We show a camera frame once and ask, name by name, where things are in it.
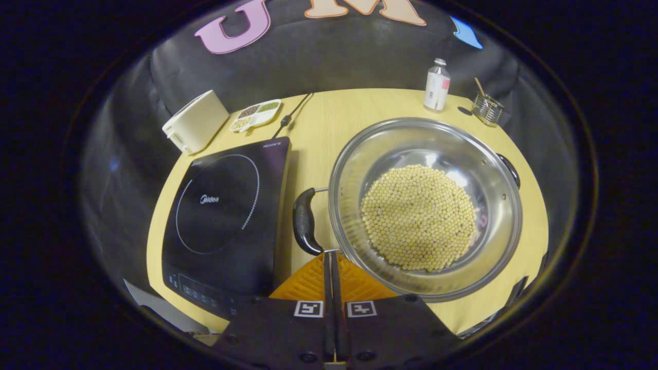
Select clear plastic bottle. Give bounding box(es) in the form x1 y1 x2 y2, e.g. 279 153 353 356
424 58 451 113

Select black power cable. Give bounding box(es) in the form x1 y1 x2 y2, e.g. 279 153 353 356
272 92 313 138

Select stainless steel pot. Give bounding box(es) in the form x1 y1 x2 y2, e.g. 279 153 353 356
293 117 523 303

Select wire mesh holder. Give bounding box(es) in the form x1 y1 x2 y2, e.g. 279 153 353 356
472 92 505 127

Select white box appliance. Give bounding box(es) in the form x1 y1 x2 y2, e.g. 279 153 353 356
162 90 230 156

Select pile of soybeans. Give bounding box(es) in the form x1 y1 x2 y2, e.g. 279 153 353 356
361 164 477 272

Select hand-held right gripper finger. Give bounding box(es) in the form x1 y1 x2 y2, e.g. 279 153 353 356
332 252 462 370
213 252 335 370

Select black induction cooktop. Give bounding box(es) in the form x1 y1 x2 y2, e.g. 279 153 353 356
162 136 292 317

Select white divided bean tray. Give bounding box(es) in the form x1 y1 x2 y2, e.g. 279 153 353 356
229 99 282 133

